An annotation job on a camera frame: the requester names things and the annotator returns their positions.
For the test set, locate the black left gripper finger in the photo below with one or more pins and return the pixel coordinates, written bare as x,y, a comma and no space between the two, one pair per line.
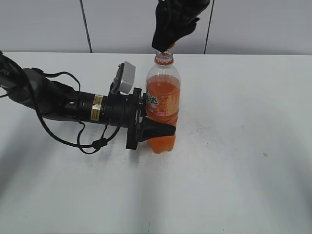
152,129

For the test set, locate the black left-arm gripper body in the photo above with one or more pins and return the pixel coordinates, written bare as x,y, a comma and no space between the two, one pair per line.
123,111

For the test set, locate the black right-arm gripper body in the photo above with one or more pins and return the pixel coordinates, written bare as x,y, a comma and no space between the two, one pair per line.
175,19

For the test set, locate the orange soda plastic bottle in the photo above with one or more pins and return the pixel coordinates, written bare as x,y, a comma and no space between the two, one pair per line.
163,84

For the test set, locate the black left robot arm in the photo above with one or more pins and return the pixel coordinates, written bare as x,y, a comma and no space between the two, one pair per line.
51,99

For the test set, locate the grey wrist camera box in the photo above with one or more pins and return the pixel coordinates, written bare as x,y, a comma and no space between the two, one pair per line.
124,79

